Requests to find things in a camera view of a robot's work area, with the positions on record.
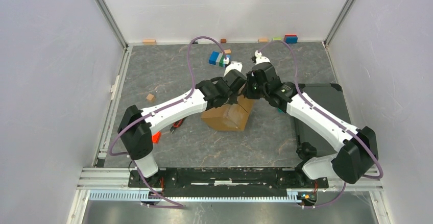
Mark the red blue block at wall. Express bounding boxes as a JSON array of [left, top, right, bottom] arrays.
[[284, 35, 298, 44]]

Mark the white toothed cable duct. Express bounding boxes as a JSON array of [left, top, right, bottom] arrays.
[[88, 190, 301, 203]]

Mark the brown cardboard express box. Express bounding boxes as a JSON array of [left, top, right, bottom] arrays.
[[201, 85, 255, 131]]

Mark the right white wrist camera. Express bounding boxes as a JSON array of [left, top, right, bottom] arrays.
[[251, 51, 270, 65]]

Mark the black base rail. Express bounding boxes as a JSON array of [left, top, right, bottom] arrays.
[[147, 167, 329, 197]]

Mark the tan block at wall left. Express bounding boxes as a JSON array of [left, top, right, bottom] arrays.
[[142, 39, 157, 45]]

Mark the blue green block stack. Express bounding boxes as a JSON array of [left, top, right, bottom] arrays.
[[208, 52, 231, 67]]

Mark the small tan cube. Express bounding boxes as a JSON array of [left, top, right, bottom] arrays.
[[146, 93, 156, 103]]

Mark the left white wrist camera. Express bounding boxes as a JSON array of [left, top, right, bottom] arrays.
[[223, 61, 243, 77]]

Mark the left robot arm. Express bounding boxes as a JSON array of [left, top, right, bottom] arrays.
[[117, 69, 247, 187]]

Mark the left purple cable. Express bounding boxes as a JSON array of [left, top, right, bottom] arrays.
[[107, 36, 231, 210]]

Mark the small red block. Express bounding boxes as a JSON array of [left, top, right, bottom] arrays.
[[152, 131, 161, 144]]

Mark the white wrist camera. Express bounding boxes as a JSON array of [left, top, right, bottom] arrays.
[[223, 61, 243, 77], [251, 51, 270, 65]]

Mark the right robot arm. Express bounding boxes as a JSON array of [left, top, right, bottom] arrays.
[[246, 62, 378, 187]]

